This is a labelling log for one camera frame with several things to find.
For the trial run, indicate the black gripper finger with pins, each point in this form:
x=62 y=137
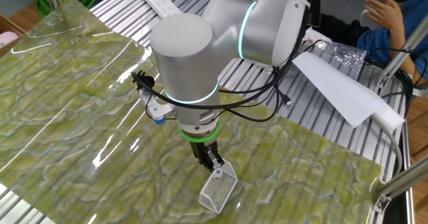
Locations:
x=215 y=158
x=205 y=162

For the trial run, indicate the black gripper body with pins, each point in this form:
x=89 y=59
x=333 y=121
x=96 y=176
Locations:
x=204 y=147

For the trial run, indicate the bystander left forearm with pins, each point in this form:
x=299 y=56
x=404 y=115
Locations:
x=401 y=50

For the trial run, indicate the white mesh miniature goal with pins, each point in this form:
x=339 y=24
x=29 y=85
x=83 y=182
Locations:
x=219 y=190

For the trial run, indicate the bystander left hand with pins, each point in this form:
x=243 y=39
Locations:
x=386 y=15

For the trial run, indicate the white paper sheet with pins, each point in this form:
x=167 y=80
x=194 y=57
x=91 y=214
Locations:
x=334 y=87

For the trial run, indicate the green marble pattern mat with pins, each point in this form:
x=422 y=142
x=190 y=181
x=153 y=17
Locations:
x=67 y=83

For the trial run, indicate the white power strip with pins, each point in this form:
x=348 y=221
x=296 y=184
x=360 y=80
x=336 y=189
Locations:
x=158 y=1

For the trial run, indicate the white cloth wad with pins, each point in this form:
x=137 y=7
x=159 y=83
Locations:
x=312 y=35

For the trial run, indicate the clear plastic bag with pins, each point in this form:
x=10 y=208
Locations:
x=344 y=55

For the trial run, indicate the black laptop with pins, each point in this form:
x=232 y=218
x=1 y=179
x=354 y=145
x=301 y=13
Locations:
x=315 y=6

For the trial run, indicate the white foam block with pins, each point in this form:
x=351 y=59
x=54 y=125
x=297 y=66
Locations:
x=391 y=117

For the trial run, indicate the person in blue shirt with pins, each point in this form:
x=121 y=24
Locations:
x=374 y=40

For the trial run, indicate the pink soft item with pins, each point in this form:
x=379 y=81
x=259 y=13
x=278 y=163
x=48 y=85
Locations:
x=6 y=38

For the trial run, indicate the brown cardboard box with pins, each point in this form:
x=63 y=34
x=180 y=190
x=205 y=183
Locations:
x=10 y=25

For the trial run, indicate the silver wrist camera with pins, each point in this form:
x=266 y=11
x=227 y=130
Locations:
x=154 y=105

